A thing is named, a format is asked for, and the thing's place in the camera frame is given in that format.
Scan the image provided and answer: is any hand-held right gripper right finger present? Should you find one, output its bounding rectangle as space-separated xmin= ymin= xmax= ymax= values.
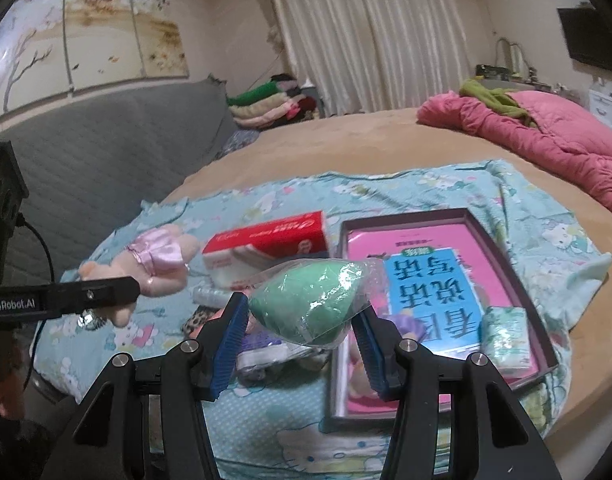
xmin=353 ymin=310 xmax=564 ymax=480

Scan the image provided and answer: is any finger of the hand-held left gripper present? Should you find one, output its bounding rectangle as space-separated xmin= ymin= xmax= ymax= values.
xmin=0 ymin=276 xmax=141 ymax=322

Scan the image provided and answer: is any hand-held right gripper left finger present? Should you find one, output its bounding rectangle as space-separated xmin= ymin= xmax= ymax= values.
xmin=38 ymin=292 xmax=249 ymax=480

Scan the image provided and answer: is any white purple packet strip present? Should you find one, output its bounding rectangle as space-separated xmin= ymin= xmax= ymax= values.
xmin=236 ymin=327 xmax=333 ymax=387

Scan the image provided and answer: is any green sponge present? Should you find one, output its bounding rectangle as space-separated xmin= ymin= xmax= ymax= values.
xmin=248 ymin=257 xmax=384 ymax=349

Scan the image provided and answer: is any plush bear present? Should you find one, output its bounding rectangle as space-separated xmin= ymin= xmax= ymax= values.
xmin=80 ymin=224 xmax=193 ymax=329

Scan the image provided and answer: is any dark shallow box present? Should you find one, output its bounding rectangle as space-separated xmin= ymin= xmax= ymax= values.
xmin=323 ymin=207 xmax=560 ymax=433

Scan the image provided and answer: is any leopard print pouch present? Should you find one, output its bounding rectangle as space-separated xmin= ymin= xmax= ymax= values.
xmin=182 ymin=308 xmax=213 ymax=339

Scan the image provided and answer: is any clear plastic bottle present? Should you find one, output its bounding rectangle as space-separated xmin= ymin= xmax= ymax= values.
xmin=193 ymin=284 xmax=238 ymax=309

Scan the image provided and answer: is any red tissue box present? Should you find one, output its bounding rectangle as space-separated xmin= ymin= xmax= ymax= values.
xmin=202 ymin=210 xmax=333 ymax=292

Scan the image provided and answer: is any grey quilted sofa cover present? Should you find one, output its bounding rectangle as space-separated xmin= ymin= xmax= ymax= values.
xmin=0 ymin=75 xmax=261 ymax=292

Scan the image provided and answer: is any small green tissue pack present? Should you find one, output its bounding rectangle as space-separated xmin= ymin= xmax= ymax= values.
xmin=479 ymin=306 xmax=530 ymax=374

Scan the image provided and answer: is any teal printed blanket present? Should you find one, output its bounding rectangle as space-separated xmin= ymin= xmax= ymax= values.
xmin=31 ymin=159 xmax=612 ymax=480

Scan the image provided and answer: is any tan bed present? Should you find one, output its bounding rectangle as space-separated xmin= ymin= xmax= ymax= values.
xmin=166 ymin=105 xmax=612 ymax=480

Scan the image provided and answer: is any stack of folded blankets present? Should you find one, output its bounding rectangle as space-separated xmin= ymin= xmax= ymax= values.
xmin=226 ymin=74 xmax=328 ymax=134

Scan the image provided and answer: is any pink quilt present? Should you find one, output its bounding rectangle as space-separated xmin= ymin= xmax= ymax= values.
xmin=417 ymin=89 xmax=612 ymax=224

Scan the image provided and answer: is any green cloth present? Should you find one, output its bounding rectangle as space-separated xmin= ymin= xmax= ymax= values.
xmin=459 ymin=79 xmax=538 ymax=129

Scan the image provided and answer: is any white curtain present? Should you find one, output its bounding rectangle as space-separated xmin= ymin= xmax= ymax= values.
xmin=263 ymin=0 xmax=480 ymax=117

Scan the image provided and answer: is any white drawer cabinet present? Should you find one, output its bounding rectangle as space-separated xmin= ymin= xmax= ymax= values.
xmin=588 ymin=77 xmax=612 ymax=141

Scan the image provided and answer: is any tree wall painting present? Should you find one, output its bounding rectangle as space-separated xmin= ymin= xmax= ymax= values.
xmin=0 ymin=0 xmax=190 ymax=122

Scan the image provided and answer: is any black wall television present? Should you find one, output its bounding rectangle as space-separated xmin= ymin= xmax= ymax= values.
xmin=557 ymin=6 xmax=612 ymax=77

